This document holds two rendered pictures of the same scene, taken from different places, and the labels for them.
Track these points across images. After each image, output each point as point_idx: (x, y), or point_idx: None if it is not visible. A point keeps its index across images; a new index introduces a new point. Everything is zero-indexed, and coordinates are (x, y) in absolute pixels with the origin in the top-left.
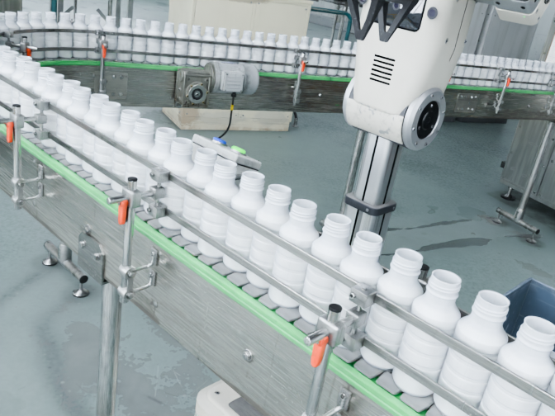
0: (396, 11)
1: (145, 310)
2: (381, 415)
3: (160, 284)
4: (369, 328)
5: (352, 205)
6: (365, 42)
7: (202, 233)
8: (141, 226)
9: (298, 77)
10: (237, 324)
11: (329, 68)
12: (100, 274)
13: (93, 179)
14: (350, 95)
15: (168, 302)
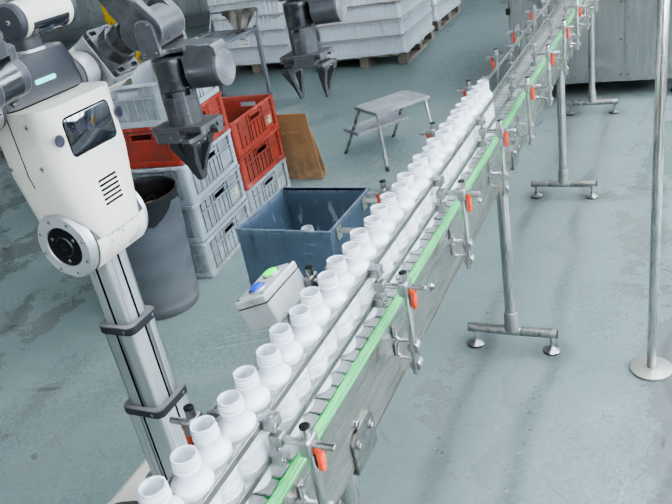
0: (93, 131)
1: (398, 382)
2: (455, 218)
3: (399, 342)
4: (433, 199)
5: (141, 327)
6: (84, 178)
7: (395, 268)
8: (382, 328)
9: None
10: (425, 280)
11: None
12: (375, 432)
13: (325, 392)
14: (95, 237)
15: (404, 344)
